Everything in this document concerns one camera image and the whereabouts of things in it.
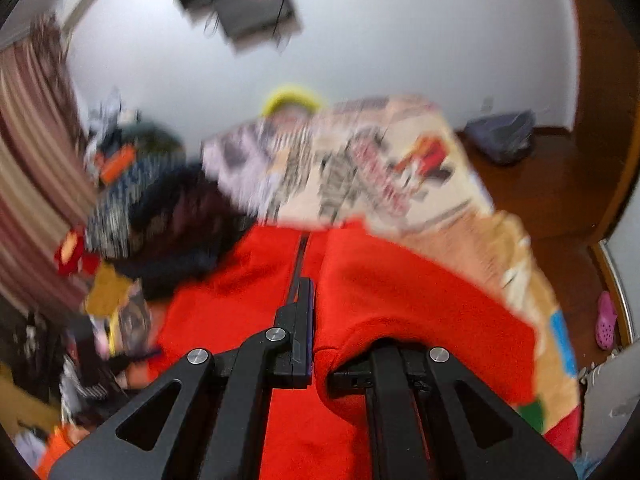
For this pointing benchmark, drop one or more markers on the printed blanket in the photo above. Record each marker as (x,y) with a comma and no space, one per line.
(400,160)

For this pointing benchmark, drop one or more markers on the blue patterned knit sweater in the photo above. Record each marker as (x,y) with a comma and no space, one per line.
(117,210)

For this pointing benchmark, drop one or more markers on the wooden door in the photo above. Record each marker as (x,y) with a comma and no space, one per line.
(605,85)

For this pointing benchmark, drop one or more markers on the orange cloth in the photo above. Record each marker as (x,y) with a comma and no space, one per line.
(117,162)

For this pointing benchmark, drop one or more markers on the yellow cushion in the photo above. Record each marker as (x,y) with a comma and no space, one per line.
(292,96)

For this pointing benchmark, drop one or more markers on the dark shirt with round print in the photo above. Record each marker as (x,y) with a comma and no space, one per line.
(131,320)

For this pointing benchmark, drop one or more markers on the red plush toy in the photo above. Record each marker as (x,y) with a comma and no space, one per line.
(70,252)

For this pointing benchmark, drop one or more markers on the pile of dark clothes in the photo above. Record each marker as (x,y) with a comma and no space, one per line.
(190,220)

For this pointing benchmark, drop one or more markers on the mustard yellow cloth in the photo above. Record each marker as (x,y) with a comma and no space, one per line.
(107,287)

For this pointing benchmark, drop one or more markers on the white wall socket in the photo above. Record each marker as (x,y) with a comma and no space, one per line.
(487,105)

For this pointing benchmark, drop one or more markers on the grey bag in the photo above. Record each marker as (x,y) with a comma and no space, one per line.
(500,135)

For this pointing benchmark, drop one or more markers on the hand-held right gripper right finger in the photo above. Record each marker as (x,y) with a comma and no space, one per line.
(385,375)

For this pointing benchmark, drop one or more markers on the white plastic object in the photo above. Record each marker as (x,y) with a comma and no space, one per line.
(607,400)

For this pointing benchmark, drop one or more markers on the brown cardboard box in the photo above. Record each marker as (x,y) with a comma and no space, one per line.
(20,395)

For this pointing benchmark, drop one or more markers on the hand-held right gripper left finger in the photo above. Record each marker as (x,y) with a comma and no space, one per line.
(300,340)

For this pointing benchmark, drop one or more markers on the striped curtain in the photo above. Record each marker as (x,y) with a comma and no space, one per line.
(30,160)

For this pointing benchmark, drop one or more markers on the white printed cloth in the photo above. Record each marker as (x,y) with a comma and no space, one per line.
(112,115)

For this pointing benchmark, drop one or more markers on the red fleece jacket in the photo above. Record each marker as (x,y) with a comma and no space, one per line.
(400,300)

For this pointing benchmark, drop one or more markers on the pink clog shoe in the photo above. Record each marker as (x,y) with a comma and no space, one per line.
(606,320)

